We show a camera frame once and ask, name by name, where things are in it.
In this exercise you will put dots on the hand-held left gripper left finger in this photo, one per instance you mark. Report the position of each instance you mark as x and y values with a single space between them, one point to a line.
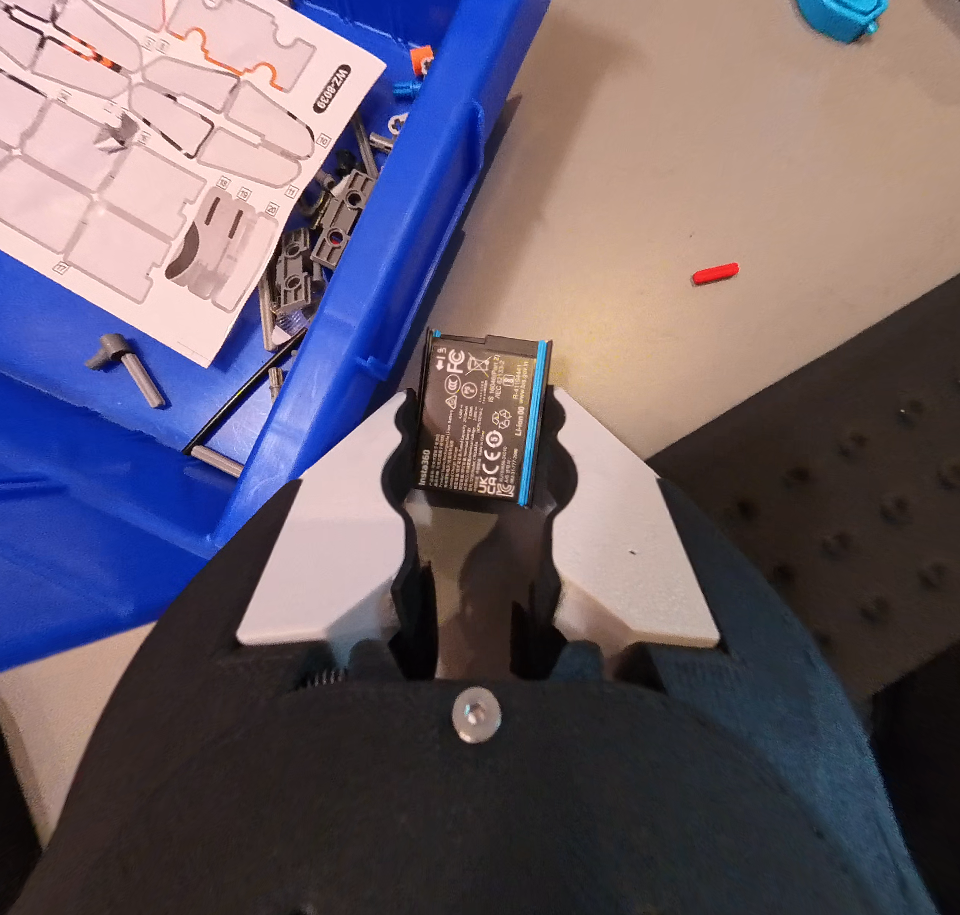
330 555

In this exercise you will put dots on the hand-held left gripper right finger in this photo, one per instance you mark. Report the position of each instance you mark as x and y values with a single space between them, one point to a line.
637 555

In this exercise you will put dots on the black battery pack blue-edged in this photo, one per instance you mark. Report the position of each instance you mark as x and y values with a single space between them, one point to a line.
480 420

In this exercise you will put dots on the red plastic pin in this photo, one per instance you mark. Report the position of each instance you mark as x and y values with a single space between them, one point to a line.
716 272

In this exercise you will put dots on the small building parts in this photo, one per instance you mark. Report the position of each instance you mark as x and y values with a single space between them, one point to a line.
341 210

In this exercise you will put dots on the blue plastic bin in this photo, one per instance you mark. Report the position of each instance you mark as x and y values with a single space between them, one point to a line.
450 180

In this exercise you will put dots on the clear sticker sheet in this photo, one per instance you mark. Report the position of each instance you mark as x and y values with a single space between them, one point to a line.
112 202

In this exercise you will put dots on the black dimpled pad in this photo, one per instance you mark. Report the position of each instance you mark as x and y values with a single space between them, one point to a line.
862 442

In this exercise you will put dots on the small foil scrap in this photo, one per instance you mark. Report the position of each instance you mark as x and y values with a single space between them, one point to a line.
120 131

